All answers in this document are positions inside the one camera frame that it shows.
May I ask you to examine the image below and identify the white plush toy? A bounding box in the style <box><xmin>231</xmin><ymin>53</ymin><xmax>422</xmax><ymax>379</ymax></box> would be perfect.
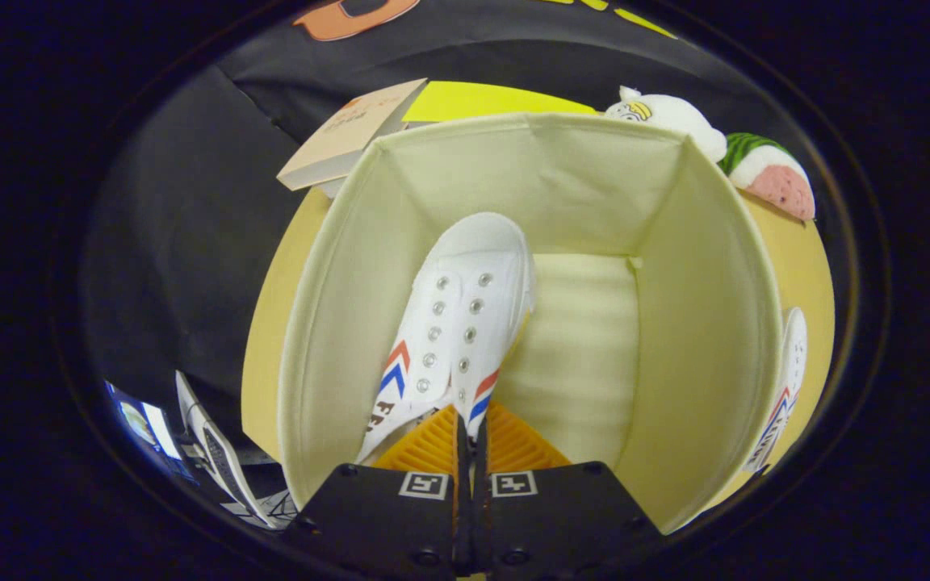
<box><xmin>604</xmin><ymin>86</ymin><xmax>729</xmax><ymax>164</ymax></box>

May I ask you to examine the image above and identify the blue display screen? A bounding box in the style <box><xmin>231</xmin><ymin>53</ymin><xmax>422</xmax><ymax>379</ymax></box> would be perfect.
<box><xmin>104</xmin><ymin>379</ymin><xmax>191</xmax><ymax>483</ymax></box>

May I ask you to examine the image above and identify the white canvas shoe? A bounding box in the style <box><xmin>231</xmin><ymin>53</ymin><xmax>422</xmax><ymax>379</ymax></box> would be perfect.
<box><xmin>354</xmin><ymin>212</ymin><xmax>536</xmax><ymax>466</ymax></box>
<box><xmin>741</xmin><ymin>307</ymin><xmax>810</xmax><ymax>475</ymax></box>

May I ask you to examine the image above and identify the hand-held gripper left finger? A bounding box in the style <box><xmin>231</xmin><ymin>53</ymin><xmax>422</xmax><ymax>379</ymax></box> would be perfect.
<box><xmin>281</xmin><ymin>403</ymin><xmax>467</xmax><ymax>578</ymax></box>

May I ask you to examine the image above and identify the watermelon slice plush toy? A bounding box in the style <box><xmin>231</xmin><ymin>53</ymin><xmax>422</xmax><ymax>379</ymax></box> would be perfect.
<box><xmin>717</xmin><ymin>132</ymin><xmax>817</xmax><ymax>222</ymax></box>

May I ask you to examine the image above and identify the cream fabric storage box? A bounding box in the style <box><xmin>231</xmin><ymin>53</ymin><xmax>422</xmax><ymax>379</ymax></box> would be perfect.
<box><xmin>278</xmin><ymin>111</ymin><xmax>785</xmax><ymax>535</ymax></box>

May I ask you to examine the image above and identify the yellow book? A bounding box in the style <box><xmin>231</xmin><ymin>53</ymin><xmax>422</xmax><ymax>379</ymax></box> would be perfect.
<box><xmin>402</xmin><ymin>81</ymin><xmax>599</xmax><ymax>124</ymax></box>

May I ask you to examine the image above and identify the beige book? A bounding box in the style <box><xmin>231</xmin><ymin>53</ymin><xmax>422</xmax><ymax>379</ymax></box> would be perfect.
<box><xmin>276</xmin><ymin>78</ymin><xmax>428</xmax><ymax>192</ymax></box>

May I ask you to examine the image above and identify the black backdrop cloth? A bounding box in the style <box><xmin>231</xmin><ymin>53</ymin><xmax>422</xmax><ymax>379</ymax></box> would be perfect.
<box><xmin>82</xmin><ymin>0</ymin><xmax>756</xmax><ymax>404</ymax></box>

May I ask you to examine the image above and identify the white book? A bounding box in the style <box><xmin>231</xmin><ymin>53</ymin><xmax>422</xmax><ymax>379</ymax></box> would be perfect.
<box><xmin>312</xmin><ymin>165</ymin><xmax>369</xmax><ymax>200</ymax></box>

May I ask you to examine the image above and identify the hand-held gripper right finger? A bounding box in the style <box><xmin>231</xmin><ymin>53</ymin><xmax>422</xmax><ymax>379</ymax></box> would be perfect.
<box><xmin>471</xmin><ymin>402</ymin><xmax>666</xmax><ymax>578</ymax></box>

